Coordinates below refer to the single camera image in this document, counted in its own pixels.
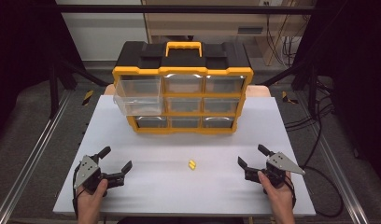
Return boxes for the black floor cables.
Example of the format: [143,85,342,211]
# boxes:
[284,77,337,169]

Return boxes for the person's left hand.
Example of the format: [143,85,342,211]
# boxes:
[77,178,109,209]

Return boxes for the clear plastic drawer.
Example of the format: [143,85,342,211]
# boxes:
[112,76,165,117]

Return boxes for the set of closed clear drawers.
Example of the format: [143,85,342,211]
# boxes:
[134,73,247,129]

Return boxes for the bundle of hanging cables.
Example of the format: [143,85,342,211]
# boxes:
[263,12,303,68]

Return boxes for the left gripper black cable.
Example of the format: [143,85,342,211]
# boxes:
[72,163,87,219]

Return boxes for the light wooden desk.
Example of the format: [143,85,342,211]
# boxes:
[141,0,318,67]

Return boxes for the person's right hand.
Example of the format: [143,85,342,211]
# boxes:
[257,170,294,209]

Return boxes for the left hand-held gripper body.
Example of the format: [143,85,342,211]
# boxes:
[73,154,126,196]

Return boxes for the aluminium floor rail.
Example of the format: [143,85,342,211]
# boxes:
[0,89,72,224]
[294,92,371,224]

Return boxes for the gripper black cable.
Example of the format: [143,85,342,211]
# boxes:
[286,165,345,218]
[72,163,87,219]

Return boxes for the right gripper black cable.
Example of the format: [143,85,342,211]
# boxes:
[286,165,345,218]

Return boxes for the yellow black drawer organizer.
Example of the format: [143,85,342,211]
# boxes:
[112,41,255,135]

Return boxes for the person's dark clothing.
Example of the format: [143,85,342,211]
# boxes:
[116,216,246,224]

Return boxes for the black curtain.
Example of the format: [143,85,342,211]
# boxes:
[290,0,381,183]
[0,0,84,143]

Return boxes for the white cabinet panel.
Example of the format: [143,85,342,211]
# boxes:
[54,0,149,62]

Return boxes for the yellow black hazard tape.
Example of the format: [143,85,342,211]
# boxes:
[81,90,95,106]
[281,91,299,105]

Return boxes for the black horizontal crossbar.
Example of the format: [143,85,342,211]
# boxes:
[54,4,318,15]

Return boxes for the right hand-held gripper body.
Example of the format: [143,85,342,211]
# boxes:
[244,151,306,189]

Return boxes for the black metal stand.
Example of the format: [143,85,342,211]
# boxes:
[48,57,110,119]
[259,60,321,119]

